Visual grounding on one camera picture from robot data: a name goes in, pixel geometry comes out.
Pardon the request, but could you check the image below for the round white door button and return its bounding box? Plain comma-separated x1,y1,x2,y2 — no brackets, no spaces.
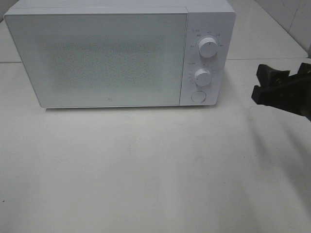
191,91,206,103

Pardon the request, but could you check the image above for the white microwave knob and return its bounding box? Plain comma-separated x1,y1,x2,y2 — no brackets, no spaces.
198,35,219,58
194,69,212,86

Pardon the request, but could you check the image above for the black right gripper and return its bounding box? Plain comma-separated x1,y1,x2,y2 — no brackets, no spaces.
251,63,311,120

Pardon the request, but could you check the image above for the white microwave door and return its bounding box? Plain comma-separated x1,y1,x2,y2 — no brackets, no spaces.
4,7,188,108

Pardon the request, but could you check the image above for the white microwave oven body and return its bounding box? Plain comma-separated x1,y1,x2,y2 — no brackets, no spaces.
4,0,236,106

